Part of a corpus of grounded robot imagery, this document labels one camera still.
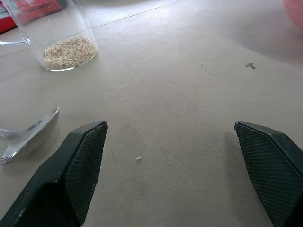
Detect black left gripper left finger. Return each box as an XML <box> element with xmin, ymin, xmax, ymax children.
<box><xmin>0</xmin><ymin>121</ymin><xmax>108</xmax><ymax>227</ymax></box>

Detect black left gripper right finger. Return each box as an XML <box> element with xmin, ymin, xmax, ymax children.
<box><xmin>234</xmin><ymin>121</ymin><xmax>303</xmax><ymax>227</ymax></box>

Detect oats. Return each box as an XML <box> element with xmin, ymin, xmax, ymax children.
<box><xmin>41</xmin><ymin>36</ymin><xmax>98</xmax><ymax>70</ymax></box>

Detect silver metal spoon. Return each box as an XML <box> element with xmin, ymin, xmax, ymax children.
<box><xmin>0</xmin><ymin>107</ymin><xmax>60</xmax><ymax>165</ymax></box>

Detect clear glass mug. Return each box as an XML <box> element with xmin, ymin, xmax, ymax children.
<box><xmin>0</xmin><ymin>0</ymin><xmax>98</xmax><ymax>72</ymax></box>

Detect blurred pink object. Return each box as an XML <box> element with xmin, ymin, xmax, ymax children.
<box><xmin>283</xmin><ymin>0</ymin><xmax>303</xmax><ymax>30</ymax></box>

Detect red package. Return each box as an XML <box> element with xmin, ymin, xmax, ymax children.
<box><xmin>0</xmin><ymin>0</ymin><xmax>63</xmax><ymax>34</ymax></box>

